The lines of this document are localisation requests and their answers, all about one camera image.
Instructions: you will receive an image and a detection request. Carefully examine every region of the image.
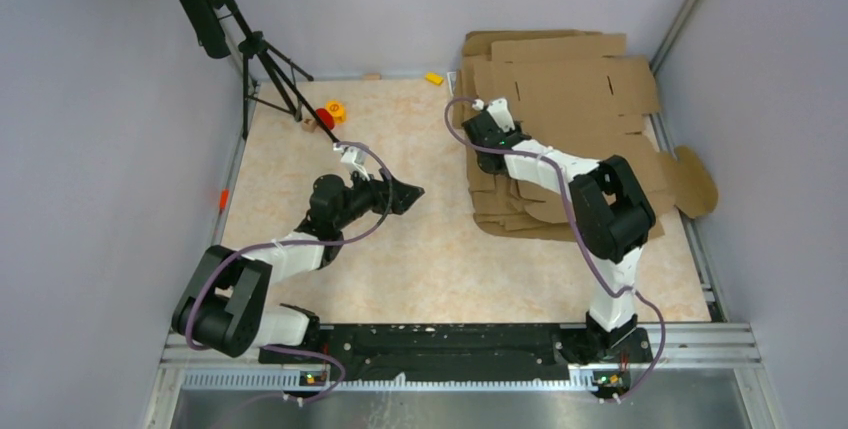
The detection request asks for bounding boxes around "black camera tripod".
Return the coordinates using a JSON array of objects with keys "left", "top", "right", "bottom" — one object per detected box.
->
[{"left": 179, "top": 0, "right": 339, "bottom": 143}]

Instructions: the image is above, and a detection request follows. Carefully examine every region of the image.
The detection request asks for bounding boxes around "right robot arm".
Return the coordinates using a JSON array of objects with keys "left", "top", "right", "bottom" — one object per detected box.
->
[{"left": 462, "top": 110, "right": 656, "bottom": 361}]

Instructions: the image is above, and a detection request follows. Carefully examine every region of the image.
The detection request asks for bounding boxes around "small wooden block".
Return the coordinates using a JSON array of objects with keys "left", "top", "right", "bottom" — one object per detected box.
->
[{"left": 301, "top": 119, "right": 317, "bottom": 133}]

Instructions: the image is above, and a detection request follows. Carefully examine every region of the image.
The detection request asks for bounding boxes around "cardboard box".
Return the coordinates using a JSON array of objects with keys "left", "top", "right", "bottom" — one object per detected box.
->
[{"left": 459, "top": 29, "right": 661, "bottom": 147}]

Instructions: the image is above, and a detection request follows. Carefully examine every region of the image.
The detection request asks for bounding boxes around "purple cable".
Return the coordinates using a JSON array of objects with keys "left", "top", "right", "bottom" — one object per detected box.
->
[
  {"left": 184, "top": 141, "right": 395, "bottom": 407},
  {"left": 443, "top": 96, "right": 667, "bottom": 404}
]

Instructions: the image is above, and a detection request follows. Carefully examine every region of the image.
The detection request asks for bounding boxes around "stack of cardboard blanks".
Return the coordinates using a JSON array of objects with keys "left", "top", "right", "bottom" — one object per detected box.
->
[{"left": 457, "top": 30, "right": 677, "bottom": 243}]

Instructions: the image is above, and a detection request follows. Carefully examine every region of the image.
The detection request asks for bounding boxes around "small printed card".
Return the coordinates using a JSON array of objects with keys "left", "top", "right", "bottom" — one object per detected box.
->
[{"left": 446, "top": 71, "right": 457, "bottom": 97}]

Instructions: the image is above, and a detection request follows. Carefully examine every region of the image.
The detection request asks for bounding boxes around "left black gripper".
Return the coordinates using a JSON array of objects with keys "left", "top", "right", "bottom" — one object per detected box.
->
[{"left": 334, "top": 165, "right": 423, "bottom": 230}]

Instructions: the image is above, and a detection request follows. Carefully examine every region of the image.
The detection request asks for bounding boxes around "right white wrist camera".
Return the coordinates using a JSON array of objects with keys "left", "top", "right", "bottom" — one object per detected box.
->
[{"left": 471, "top": 98, "right": 515, "bottom": 132}]

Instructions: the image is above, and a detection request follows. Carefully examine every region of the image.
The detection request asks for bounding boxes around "yellow round toy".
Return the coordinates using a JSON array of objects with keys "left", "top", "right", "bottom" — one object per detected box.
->
[{"left": 325, "top": 100, "right": 347, "bottom": 124}]

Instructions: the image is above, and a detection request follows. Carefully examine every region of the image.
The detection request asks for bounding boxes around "red round toy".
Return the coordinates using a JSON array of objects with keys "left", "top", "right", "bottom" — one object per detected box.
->
[{"left": 315, "top": 108, "right": 335, "bottom": 130}]

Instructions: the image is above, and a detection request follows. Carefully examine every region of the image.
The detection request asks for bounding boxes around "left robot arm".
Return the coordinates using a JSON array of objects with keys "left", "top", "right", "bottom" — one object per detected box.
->
[{"left": 171, "top": 170, "right": 425, "bottom": 363}]

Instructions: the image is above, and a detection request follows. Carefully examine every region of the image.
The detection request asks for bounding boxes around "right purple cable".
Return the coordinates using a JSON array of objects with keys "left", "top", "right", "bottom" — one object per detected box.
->
[{"left": 443, "top": 96, "right": 667, "bottom": 404}]

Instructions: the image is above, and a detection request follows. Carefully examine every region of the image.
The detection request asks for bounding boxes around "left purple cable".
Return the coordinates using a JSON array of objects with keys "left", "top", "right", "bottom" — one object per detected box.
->
[{"left": 184, "top": 141, "right": 395, "bottom": 407}]

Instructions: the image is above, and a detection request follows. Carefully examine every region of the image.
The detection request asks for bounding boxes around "yellow block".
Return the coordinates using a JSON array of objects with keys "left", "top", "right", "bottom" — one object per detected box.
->
[{"left": 425, "top": 72, "right": 444, "bottom": 86}]

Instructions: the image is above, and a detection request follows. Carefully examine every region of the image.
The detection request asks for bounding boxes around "orange clip on frame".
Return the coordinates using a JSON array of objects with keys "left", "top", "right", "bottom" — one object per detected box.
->
[{"left": 218, "top": 189, "right": 230, "bottom": 211}]

